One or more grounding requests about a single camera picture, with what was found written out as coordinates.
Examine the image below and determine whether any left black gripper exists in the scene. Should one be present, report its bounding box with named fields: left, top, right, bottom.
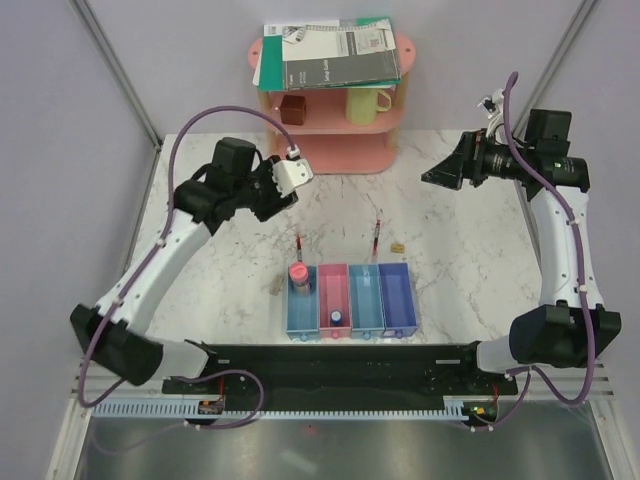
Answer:
left=232, top=155, right=298, bottom=222

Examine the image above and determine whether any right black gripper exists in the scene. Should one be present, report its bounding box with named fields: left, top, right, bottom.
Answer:
left=423, top=129, right=534, bottom=190

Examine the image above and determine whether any pink cap glue stick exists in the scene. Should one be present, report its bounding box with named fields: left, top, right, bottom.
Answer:
left=288, top=261, right=311, bottom=295

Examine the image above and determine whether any beige eraser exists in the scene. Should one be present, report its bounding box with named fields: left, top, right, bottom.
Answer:
left=269, top=274, right=284, bottom=296

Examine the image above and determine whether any light blue bin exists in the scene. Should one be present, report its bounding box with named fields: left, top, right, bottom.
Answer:
left=348, top=264, right=385, bottom=340
left=285, top=264, right=320, bottom=342

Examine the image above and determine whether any blue glue stick grey cap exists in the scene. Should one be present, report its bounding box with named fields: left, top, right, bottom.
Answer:
left=329, top=310, right=344, bottom=328

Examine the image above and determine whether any purple blue bin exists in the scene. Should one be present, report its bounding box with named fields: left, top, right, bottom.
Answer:
left=378, top=263, right=418, bottom=339

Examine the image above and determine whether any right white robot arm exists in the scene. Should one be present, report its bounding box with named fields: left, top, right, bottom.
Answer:
left=421, top=107, right=621, bottom=394

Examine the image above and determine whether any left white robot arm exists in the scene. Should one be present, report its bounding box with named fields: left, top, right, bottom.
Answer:
left=70, top=137, right=313, bottom=393

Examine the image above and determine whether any left red pen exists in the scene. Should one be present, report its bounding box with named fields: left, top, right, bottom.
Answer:
left=296, top=233, right=303, bottom=263

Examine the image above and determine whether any red pen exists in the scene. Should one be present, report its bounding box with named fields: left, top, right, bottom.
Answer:
left=296, top=233, right=303, bottom=263
left=371, top=218, right=381, bottom=263

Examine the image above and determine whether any brown cube box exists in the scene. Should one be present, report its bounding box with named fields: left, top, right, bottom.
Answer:
left=278, top=95, right=307, bottom=126

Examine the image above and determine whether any pink bin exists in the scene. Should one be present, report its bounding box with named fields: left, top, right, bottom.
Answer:
left=317, top=264, right=352, bottom=340

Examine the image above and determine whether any pink wooden shelf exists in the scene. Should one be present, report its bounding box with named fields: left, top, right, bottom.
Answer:
left=247, top=30, right=417, bottom=175

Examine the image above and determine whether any right red pen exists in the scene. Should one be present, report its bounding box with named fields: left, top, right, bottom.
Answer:
left=371, top=218, right=381, bottom=263

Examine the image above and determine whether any yellow mug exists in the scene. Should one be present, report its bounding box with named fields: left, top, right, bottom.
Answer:
left=345, top=88, right=392, bottom=126

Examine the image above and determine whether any stack of manuals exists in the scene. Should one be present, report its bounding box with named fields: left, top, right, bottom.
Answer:
left=253, top=17, right=401, bottom=92

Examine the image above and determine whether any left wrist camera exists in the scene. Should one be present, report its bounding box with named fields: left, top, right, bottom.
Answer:
left=273, top=158, right=314, bottom=197

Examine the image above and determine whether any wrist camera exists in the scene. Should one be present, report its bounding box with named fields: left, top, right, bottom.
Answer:
left=478, top=89, right=504, bottom=120
left=273, top=158, right=314, bottom=197

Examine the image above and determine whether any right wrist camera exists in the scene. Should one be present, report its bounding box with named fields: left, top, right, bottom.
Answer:
left=478, top=89, right=504, bottom=120

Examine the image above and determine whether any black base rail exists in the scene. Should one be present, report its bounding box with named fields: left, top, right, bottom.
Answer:
left=159, top=344, right=518, bottom=419

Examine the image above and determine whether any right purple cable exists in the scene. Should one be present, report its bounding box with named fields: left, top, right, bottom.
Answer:
left=502, top=72, right=601, bottom=406

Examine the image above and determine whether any purple cable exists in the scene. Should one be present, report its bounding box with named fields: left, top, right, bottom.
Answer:
left=502, top=72, right=601, bottom=406
left=77, top=104, right=301, bottom=409

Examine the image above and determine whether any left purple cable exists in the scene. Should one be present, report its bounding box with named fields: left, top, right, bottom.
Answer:
left=77, top=104, right=301, bottom=409

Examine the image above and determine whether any light blue cable duct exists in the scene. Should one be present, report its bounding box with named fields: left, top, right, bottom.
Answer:
left=93, top=397, right=499, bottom=421

